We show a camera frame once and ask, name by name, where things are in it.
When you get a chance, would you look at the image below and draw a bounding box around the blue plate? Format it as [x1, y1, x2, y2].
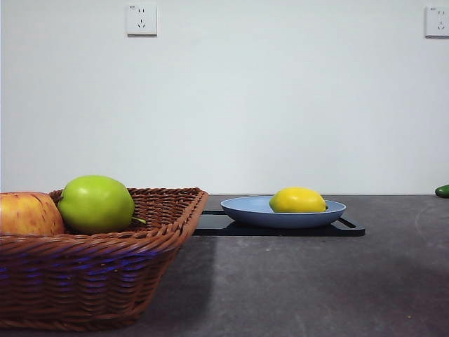
[220, 195, 347, 230]

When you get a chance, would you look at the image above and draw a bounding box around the yellow lemon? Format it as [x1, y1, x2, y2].
[269, 187, 328, 213]

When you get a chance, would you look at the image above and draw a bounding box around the brown wicker basket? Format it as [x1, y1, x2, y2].
[0, 187, 210, 333]

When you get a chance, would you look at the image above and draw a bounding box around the black flat tray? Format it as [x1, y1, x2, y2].
[192, 209, 366, 237]

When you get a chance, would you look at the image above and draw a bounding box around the green apple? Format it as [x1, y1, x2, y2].
[57, 174, 147, 235]

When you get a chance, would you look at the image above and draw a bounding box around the red yellow apple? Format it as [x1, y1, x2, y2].
[0, 191, 66, 237]

